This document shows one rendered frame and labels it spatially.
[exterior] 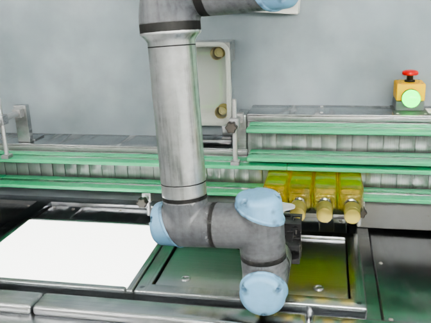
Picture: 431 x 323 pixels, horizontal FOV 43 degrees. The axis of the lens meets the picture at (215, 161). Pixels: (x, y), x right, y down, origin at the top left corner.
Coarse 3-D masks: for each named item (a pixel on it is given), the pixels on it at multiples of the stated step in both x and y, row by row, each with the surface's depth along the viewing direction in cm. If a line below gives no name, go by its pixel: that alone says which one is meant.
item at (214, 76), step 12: (204, 48) 151; (228, 48) 143; (204, 60) 152; (216, 60) 152; (228, 60) 144; (204, 72) 153; (216, 72) 153; (228, 72) 145; (204, 84) 154; (216, 84) 154; (228, 84) 146; (204, 96) 155; (216, 96) 155; (228, 96) 147; (204, 108) 156; (228, 108) 148; (204, 120) 151; (216, 120) 150; (228, 120) 149
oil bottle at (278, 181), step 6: (270, 174) 135; (276, 174) 135; (282, 174) 135; (288, 174) 135; (270, 180) 131; (276, 180) 131; (282, 180) 131; (288, 180) 132; (264, 186) 128; (270, 186) 127; (276, 186) 127; (282, 186) 127; (282, 192) 126; (282, 198) 126
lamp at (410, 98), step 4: (404, 92) 138; (408, 92) 137; (412, 92) 136; (416, 92) 136; (404, 96) 137; (408, 96) 136; (412, 96) 136; (416, 96) 136; (404, 100) 137; (408, 100) 137; (412, 100) 136; (416, 100) 136; (420, 100) 137; (404, 104) 139; (408, 104) 137; (412, 104) 137; (416, 104) 137
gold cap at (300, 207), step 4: (296, 200) 122; (296, 204) 120; (300, 204) 120; (304, 204) 121; (296, 208) 118; (300, 208) 118; (304, 208) 119; (292, 212) 119; (296, 212) 118; (300, 212) 118; (304, 212) 118; (304, 216) 118
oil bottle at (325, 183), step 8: (320, 176) 133; (328, 176) 133; (336, 176) 133; (320, 184) 128; (328, 184) 128; (336, 184) 128; (312, 192) 126; (320, 192) 124; (328, 192) 124; (336, 192) 124; (312, 200) 126; (336, 200) 124; (336, 208) 125
